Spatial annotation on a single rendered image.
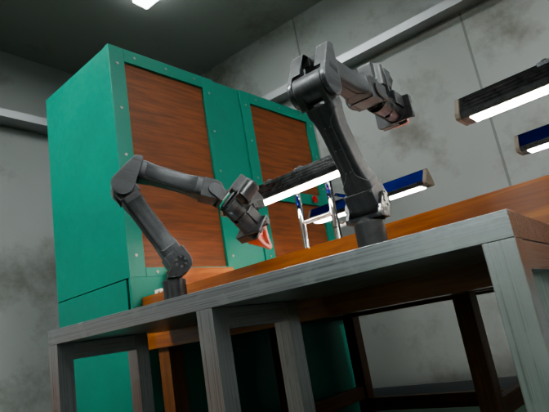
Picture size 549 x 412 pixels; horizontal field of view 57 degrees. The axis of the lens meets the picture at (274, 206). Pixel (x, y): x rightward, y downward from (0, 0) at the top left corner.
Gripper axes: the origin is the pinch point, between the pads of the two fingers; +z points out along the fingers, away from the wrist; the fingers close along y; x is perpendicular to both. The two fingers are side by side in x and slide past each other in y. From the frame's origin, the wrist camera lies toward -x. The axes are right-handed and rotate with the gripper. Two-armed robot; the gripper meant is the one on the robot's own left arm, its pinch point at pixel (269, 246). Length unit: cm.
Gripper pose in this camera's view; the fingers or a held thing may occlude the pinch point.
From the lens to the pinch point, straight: 155.9
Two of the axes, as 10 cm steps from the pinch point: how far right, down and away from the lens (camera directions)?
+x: -3.1, 6.8, -6.7
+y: -7.2, 2.9, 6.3
